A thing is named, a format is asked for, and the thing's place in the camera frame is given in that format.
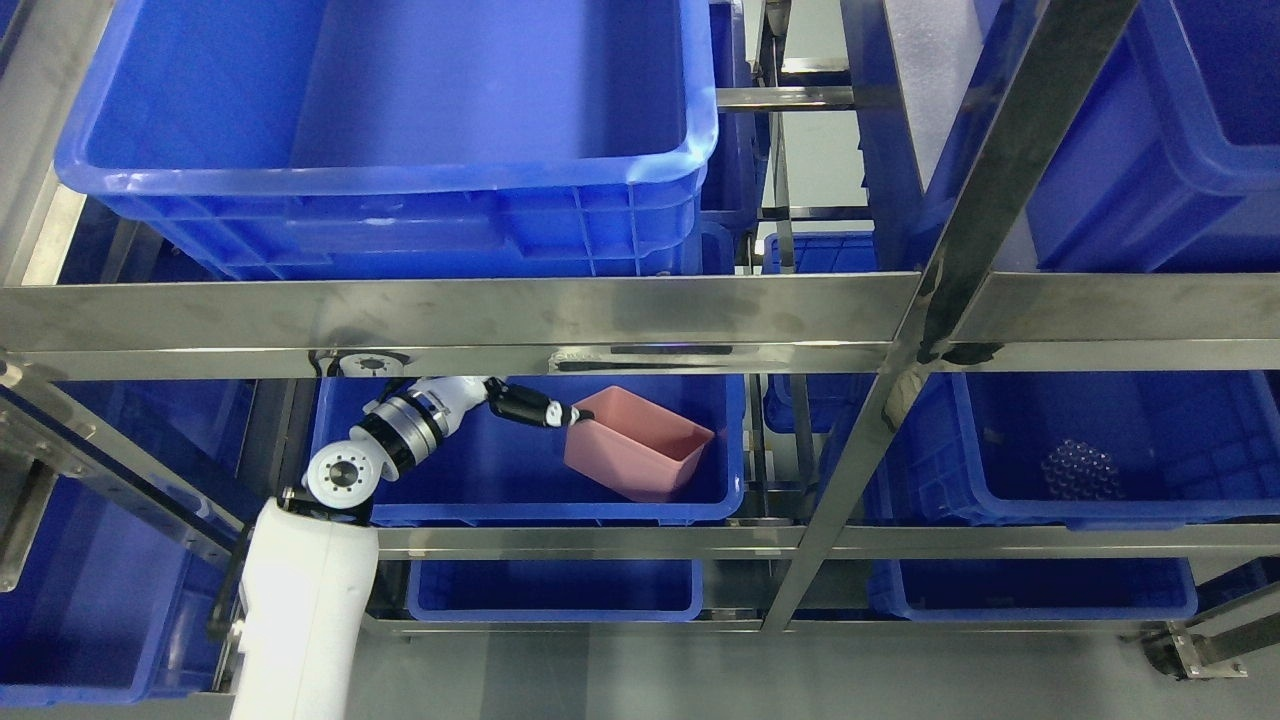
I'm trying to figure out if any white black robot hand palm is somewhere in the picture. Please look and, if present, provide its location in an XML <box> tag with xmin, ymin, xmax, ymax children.
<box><xmin>425</xmin><ymin>375</ymin><xmax>489</xmax><ymax>436</ymax></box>

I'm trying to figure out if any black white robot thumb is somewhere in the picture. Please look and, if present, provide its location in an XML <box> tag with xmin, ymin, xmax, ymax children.
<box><xmin>486</xmin><ymin>378</ymin><xmax>595</xmax><ymax>429</ymax></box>

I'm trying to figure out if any pink plastic storage box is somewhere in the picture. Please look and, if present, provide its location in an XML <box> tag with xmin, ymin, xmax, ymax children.
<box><xmin>563</xmin><ymin>386</ymin><xmax>714</xmax><ymax>503</ymax></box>

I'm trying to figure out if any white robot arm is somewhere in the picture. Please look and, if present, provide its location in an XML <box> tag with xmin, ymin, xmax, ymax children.
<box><xmin>230</xmin><ymin>375</ymin><xmax>593</xmax><ymax>719</ymax></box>

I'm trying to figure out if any blue bin middle shelf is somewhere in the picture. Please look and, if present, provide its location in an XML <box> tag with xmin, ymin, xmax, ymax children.
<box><xmin>371</xmin><ymin>375</ymin><xmax>746</xmax><ymax>527</ymax></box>

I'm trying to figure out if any stainless steel shelf rack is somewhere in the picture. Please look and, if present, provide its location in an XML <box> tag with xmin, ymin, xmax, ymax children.
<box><xmin>3</xmin><ymin>1</ymin><xmax>1277</xmax><ymax>632</ymax></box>

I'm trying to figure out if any blue bin bottom centre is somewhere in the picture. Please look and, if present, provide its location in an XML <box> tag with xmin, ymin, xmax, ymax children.
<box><xmin>404</xmin><ymin>560</ymin><xmax>703</xmax><ymax>623</ymax></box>

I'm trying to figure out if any large blue bin upper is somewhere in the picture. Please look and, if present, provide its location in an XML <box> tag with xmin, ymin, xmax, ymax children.
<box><xmin>54</xmin><ymin>1</ymin><xmax>718</xmax><ymax>281</ymax></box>

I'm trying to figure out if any blue bin left lower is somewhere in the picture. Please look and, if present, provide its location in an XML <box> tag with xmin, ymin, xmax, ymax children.
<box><xmin>1</xmin><ymin>380</ymin><xmax>253</xmax><ymax>710</ymax></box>

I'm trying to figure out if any blue bin bottom right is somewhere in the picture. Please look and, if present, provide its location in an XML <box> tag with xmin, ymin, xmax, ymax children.
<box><xmin>867</xmin><ymin>559</ymin><xmax>1199</xmax><ymax>623</ymax></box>

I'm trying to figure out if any blue bin right middle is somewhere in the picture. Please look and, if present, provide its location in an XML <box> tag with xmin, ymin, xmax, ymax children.
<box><xmin>867</xmin><ymin>372</ymin><xmax>1279</xmax><ymax>530</ymax></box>

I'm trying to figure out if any blue bin upper right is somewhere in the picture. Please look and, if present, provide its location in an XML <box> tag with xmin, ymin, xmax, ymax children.
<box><xmin>905</xmin><ymin>0</ymin><xmax>1280</xmax><ymax>273</ymax></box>

